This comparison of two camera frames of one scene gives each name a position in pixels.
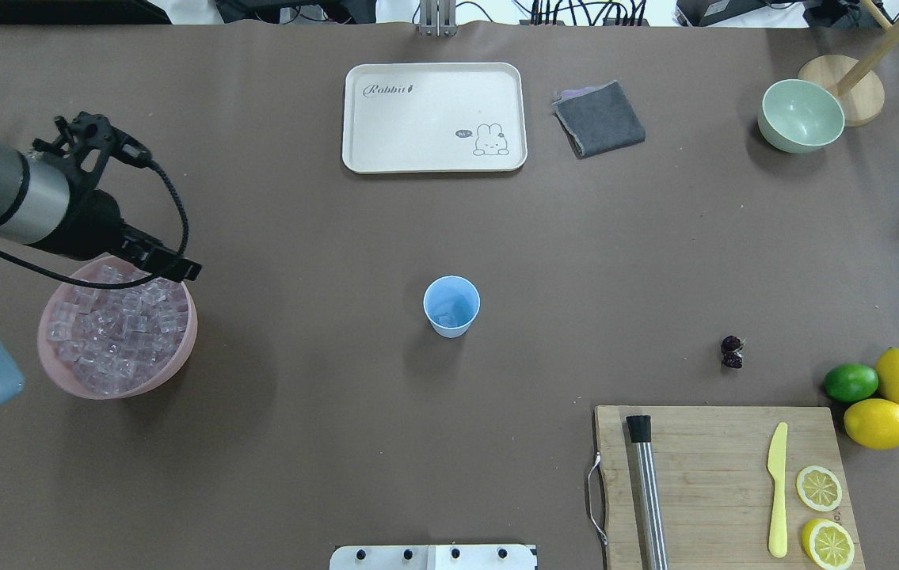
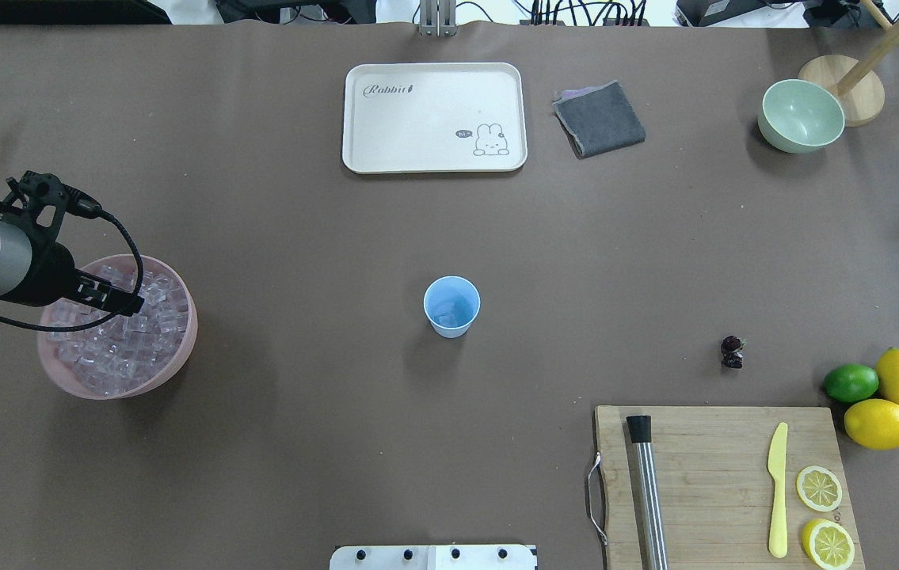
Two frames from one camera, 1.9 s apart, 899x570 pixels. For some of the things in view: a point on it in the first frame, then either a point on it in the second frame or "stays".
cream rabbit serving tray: (439, 117) stays
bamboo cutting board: (715, 485) stays
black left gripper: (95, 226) → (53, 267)
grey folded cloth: (597, 119) stays
